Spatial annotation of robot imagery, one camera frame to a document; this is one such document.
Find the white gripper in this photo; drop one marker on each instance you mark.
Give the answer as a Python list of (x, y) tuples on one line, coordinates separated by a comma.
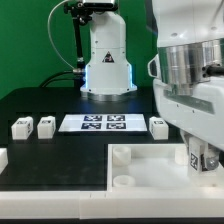
[(201, 114)]

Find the white square table top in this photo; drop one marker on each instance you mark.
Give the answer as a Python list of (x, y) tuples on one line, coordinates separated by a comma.
[(163, 166)]

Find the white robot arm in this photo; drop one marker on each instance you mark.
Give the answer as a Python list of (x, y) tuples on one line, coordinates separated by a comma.
[(188, 77)]

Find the white sheet with markers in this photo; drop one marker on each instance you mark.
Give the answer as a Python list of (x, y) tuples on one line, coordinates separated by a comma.
[(103, 122)]

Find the white left fence block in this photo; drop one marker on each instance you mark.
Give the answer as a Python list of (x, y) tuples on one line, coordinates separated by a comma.
[(3, 159)]

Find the white front fence wall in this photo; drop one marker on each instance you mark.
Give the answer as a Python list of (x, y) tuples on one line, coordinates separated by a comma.
[(152, 203)]

